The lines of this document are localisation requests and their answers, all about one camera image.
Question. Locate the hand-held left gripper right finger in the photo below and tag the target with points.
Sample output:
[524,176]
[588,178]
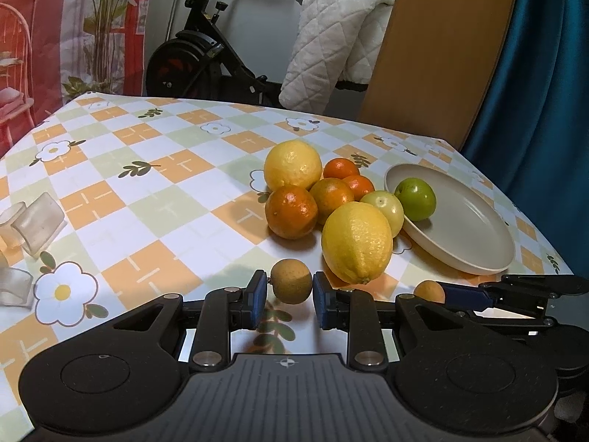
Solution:
[320,306]

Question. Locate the printed wall backdrop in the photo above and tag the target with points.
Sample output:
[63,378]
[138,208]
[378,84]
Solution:
[46,55]

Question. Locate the beige plate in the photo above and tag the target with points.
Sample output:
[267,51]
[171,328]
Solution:
[460,230]

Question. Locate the round yellow lemon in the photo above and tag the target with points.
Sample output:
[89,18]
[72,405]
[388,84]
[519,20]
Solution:
[293,164]

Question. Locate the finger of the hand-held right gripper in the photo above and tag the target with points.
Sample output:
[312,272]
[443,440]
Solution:
[529,322]
[464,295]

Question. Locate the bright orange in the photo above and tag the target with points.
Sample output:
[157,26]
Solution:
[291,212]

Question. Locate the pile of clear plastic pieces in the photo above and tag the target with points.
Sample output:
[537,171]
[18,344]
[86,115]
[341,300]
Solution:
[39,225]

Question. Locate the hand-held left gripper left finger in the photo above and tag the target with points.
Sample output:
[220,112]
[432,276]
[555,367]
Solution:
[256,301]

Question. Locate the black exercise bike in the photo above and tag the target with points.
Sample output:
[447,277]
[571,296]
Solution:
[184,60]

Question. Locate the small brown round fruit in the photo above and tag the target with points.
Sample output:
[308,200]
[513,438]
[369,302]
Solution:
[291,281]

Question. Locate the teal curtain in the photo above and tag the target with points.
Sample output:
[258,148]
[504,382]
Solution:
[543,124]

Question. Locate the greenish brown orange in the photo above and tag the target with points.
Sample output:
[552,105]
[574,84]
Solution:
[331,191]

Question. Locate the small yellow round fruit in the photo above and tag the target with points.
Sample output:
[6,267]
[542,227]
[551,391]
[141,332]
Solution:
[428,291]

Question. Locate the small tangerine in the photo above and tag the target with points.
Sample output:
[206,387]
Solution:
[341,168]
[361,186]

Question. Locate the white quilted blanket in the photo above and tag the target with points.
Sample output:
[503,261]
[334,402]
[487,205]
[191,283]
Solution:
[331,46]

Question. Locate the wooden board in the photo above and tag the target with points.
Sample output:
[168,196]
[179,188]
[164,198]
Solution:
[437,55]

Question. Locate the pale green apple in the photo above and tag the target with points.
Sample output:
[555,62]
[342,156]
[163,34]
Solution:
[384,205]

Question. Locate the oval yellow lemon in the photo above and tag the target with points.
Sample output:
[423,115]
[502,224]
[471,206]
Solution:
[356,242]

